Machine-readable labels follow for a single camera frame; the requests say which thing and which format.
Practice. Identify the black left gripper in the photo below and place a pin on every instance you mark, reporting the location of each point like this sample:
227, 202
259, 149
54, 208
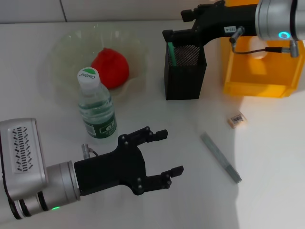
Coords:
109, 171

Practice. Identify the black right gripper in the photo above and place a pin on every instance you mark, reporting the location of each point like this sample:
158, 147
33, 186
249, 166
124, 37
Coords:
219, 23

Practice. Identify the green pen with white cap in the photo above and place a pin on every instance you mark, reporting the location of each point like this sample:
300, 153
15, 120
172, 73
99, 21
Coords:
172, 53

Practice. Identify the grey marker pen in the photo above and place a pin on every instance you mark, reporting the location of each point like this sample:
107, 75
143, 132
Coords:
221, 159

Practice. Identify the white paper ball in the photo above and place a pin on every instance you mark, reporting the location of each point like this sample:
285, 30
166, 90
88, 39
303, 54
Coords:
258, 50

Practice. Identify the clear bottle with green label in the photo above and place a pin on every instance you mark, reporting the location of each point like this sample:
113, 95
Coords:
97, 109

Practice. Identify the red-orange orange fruit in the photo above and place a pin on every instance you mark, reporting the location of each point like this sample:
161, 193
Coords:
114, 69

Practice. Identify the eraser with barcode sleeve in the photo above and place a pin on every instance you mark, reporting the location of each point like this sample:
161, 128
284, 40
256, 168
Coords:
236, 120

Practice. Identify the black mesh pen holder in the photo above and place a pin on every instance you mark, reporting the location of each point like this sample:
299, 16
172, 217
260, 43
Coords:
183, 81

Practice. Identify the clear green glass fruit plate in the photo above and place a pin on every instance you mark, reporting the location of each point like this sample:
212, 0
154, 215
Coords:
64, 47

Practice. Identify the yellow plastic bin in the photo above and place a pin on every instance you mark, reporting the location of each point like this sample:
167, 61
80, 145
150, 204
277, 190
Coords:
259, 78

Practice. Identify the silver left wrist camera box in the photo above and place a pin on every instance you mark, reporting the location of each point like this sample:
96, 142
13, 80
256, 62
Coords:
21, 157

